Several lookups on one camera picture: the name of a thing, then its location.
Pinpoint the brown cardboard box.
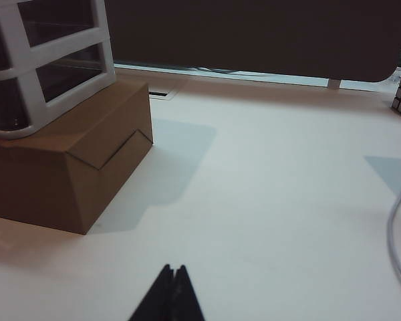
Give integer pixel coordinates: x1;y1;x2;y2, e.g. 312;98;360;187
0;80;154;236

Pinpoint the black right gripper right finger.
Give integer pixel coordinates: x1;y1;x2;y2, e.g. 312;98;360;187
166;263;207;321

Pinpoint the desk cable grommet slot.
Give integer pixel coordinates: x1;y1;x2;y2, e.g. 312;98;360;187
148;79;189;101

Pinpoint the clear drawer red handle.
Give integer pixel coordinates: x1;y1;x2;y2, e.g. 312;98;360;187
0;0;103;73
0;43;114;131

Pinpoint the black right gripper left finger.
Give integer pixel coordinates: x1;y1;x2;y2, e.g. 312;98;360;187
128;263;178;321

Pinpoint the white cable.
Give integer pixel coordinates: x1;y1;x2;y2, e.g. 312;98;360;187
387;173;401;294

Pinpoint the white plastic drawer cabinet frame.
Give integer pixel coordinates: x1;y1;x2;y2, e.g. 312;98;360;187
0;0;117;140

